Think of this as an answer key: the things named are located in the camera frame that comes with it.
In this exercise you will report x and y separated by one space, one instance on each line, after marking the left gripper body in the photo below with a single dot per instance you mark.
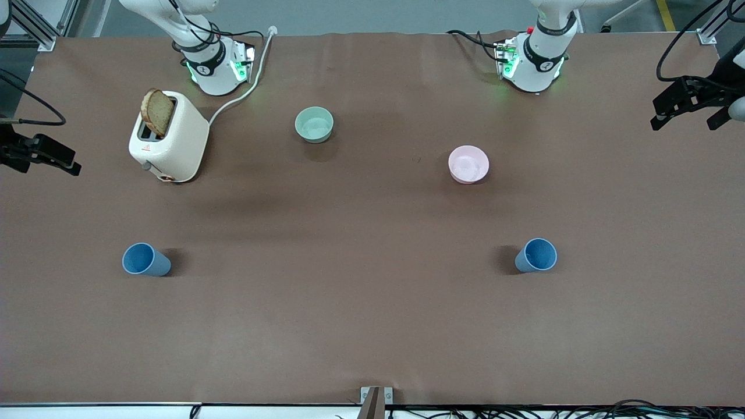
720 88

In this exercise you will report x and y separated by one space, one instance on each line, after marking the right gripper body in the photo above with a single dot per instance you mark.
11 149

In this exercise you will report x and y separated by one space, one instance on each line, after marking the blue plastic cup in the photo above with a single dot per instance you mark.
139 259
538 255

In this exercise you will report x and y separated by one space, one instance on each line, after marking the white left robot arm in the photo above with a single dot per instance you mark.
538 64

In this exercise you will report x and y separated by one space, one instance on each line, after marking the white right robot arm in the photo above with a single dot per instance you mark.
212 75

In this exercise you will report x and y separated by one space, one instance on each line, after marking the white stand leg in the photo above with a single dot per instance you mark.
625 13

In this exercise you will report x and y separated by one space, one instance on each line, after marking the brown bread slice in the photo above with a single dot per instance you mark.
157 113

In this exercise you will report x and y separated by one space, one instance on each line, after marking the cream white toaster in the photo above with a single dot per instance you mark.
180 145

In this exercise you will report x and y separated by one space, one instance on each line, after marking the pale pink bowl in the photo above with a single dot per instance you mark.
468 164

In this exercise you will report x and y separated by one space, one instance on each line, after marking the mint green bowl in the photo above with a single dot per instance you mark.
314 125

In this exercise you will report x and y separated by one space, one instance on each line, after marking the brown table mat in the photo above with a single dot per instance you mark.
372 320

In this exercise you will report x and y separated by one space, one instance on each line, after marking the aluminium frame strut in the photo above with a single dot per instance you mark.
36 30
707 38

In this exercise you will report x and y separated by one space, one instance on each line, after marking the metal table edge bracket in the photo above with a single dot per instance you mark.
375 401

